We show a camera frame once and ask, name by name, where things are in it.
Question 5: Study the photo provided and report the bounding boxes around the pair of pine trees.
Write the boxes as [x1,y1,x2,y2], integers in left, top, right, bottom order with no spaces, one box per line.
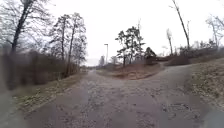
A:
[49,12,88,77]

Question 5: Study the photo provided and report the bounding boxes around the grey asphalt path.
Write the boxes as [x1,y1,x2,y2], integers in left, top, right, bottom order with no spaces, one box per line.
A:
[0,63,224,128]

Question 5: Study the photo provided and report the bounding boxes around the brown bushes on slope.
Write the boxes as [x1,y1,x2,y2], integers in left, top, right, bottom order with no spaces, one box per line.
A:
[156,44,224,67]

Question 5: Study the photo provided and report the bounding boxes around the tall bare tree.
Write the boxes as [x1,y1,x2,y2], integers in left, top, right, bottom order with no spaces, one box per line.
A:
[0,0,51,54]

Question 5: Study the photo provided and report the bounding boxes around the grass patch with brown brush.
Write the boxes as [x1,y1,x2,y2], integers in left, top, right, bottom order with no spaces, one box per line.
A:
[96,61,166,80]

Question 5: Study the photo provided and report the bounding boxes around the street lamp pole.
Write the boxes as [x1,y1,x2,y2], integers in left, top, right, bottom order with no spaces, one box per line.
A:
[103,43,110,66]

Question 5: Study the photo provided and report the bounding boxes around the leaf-strewn grass verge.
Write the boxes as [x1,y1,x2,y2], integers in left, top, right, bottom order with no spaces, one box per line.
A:
[12,72,86,114]

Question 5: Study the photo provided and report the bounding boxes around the leaning bare tree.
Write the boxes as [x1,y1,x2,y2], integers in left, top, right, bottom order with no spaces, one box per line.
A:
[169,0,193,51]

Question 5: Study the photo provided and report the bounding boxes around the leafy grass bank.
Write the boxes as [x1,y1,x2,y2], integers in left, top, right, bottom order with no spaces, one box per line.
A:
[188,59,224,111]

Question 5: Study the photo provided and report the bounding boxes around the slim bare tree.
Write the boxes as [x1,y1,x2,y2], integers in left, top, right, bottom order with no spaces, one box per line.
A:
[165,28,175,56]

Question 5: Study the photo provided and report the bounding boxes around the cluster of pine trees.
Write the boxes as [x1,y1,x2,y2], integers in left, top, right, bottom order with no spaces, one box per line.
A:
[115,25,148,68]

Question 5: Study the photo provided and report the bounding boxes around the brown bare hedge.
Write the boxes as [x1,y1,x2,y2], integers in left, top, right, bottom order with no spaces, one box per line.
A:
[0,49,81,91]

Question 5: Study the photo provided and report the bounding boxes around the bare tree with pale branches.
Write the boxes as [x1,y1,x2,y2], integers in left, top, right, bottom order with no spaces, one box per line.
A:
[205,13,224,48]

